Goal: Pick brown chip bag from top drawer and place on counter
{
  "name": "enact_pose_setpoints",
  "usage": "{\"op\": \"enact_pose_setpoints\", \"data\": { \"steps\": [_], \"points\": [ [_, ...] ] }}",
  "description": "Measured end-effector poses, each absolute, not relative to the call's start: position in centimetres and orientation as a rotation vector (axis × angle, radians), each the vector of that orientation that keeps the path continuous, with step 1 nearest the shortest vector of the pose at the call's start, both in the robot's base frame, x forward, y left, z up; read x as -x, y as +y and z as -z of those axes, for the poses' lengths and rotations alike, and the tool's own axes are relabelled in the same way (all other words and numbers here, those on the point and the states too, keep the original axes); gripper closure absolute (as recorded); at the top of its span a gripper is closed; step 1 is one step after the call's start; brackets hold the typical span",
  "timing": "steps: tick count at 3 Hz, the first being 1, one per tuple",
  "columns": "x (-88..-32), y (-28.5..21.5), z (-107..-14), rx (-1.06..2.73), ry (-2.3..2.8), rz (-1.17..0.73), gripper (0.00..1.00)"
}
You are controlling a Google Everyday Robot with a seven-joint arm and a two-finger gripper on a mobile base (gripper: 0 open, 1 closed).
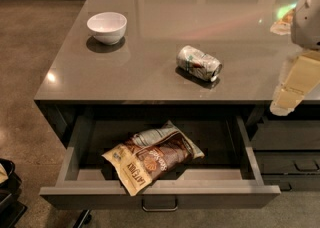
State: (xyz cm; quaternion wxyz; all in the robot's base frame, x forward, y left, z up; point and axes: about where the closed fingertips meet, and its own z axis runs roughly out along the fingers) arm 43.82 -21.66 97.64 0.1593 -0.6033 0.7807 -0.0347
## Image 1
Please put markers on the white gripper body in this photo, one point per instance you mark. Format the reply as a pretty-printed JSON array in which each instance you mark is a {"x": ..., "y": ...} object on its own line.
[{"x": 307, "y": 22}]

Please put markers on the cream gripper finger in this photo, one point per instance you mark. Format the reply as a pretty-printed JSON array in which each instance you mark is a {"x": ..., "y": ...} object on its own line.
[
  {"x": 283, "y": 25},
  {"x": 298, "y": 77}
]

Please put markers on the brown chip bag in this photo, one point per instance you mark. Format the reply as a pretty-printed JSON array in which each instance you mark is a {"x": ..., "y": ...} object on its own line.
[{"x": 150, "y": 154}]

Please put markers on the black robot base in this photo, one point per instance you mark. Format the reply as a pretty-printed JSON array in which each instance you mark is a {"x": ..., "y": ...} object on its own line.
[{"x": 11, "y": 209}]

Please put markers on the grey kitchen counter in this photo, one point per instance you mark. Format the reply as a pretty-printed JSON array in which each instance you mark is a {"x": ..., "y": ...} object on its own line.
[{"x": 142, "y": 65}]

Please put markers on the open grey top drawer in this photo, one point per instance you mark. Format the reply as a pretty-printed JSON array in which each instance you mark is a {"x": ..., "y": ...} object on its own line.
[{"x": 227, "y": 177}]

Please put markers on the crushed silver soda can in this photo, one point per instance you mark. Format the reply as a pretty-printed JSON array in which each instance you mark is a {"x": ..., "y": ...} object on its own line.
[{"x": 199, "y": 64}]

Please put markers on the white ceramic bowl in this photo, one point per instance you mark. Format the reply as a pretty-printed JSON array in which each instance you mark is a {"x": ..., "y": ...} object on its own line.
[{"x": 107, "y": 27}]

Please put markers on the black drawer handle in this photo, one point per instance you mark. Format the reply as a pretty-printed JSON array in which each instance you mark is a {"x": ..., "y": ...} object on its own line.
[{"x": 162, "y": 204}]

